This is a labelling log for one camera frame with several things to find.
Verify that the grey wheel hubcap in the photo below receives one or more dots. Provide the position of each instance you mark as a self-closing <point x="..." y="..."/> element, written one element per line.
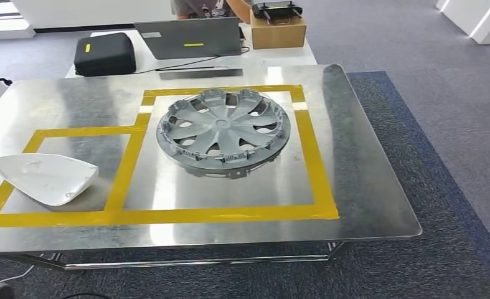
<point x="224" y="132"/>

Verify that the white plastic shell part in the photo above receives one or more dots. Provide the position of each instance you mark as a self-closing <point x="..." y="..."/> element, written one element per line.
<point x="46" y="177"/>

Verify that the grey laptop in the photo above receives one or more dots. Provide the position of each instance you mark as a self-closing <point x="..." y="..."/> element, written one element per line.
<point x="187" y="37"/>

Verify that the steel workbench table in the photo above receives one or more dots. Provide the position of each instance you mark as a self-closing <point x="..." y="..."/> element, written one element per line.
<point x="360" y="157"/>

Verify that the black zip case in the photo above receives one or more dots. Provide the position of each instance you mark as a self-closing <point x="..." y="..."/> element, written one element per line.
<point x="104" y="53"/>

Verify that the cardboard box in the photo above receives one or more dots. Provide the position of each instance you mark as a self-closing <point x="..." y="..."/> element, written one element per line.
<point x="277" y="35"/>

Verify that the white lit plinth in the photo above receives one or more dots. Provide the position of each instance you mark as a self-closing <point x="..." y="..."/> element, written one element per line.
<point x="484" y="24"/>
<point x="5" y="27"/>

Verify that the person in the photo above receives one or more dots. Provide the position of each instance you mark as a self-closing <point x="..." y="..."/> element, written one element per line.
<point x="195" y="7"/>

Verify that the white table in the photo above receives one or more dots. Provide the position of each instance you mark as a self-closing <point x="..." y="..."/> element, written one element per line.
<point x="277" y="57"/>

